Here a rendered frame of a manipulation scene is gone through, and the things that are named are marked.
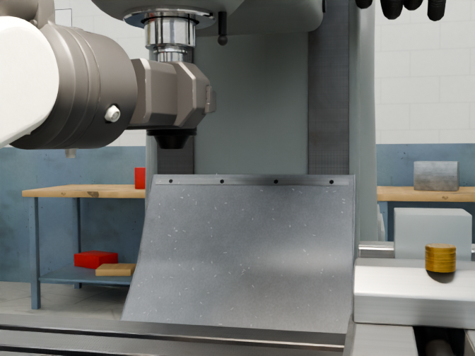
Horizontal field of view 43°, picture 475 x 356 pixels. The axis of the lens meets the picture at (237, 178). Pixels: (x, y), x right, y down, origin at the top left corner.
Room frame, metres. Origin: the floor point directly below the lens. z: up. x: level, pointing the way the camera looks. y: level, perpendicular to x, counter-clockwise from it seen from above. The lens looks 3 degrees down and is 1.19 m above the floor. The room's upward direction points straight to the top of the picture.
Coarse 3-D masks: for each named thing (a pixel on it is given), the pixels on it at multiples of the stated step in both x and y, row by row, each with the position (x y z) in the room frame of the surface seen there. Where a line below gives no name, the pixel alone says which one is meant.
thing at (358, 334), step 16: (368, 256) 0.55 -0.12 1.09; (384, 256) 0.55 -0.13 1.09; (352, 320) 0.64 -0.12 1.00; (352, 336) 0.58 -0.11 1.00; (368, 336) 0.41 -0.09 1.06; (384, 336) 0.41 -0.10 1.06; (400, 336) 0.41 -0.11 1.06; (416, 336) 0.52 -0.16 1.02; (432, 336) 0.44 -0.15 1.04; (448, 336) 0.52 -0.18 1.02; (464, 336) 0.43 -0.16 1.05; (352, 352) 0.38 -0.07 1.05; (368, 352) 0.38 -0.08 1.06; (384, 352) 0.38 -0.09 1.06; (400, 352) 0.38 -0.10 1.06; (416, 352) 0.38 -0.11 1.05; (432, 352) 0.41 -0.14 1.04; (448, 352) 0.41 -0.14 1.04; (464, 352) 0.43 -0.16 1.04
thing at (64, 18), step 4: (60, 8) 5.19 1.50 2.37; (64, 8) 5.18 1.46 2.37; (68, 8) 5.17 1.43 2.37; (56, 12) 5.19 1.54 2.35; (60, 12) 5.19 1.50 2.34; (64, 12) 5.18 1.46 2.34; (68, 12) 5.17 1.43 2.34; (56, 16) 5.20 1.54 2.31; (60, 16) 5.19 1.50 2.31; (64, 16) 5.18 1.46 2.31; (68, 16) 5.17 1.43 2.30; (56, 20) 5.20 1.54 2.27; (60, 20) 5.19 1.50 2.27; (64, 20) 5.18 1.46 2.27; (68, 20) 5.17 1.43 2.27; (72, 20) 5.16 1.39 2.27; (60, 24) 5.19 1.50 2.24; (64, 24) 5.18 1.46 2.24; (68, 24) 5.17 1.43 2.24; (72, 24) 5.16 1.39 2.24
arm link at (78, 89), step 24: (0, 0) 0.37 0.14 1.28; (24, 0) 0.38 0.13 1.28; (48, 0) 0.40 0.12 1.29; (48, 24) 0.40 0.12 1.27; (72, 48) 0.39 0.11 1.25; (72, 72) 0.39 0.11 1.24; (96, 72) 0.41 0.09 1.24; (72, 96) 0.39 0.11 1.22; (96, 96) 0.41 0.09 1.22; (48, 120) 0.39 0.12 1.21; (72, 120) 0.40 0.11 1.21; (24, 144) 0.40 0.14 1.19; (48, 144) 0.40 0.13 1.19
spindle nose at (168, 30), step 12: (144, 24) 0.56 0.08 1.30; (156, 24) 0.54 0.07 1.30; (168, 24) 0.54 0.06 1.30; (180, 24) 0.54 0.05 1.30; (192, 24) 0.55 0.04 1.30; (144, 36) 0.56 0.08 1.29; (156, 36) 0.54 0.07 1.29; (168, 36) 0.54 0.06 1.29; (180, 36) 0.54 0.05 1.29; (192, 36) 0.55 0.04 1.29; (192, 48) 0.56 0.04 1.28
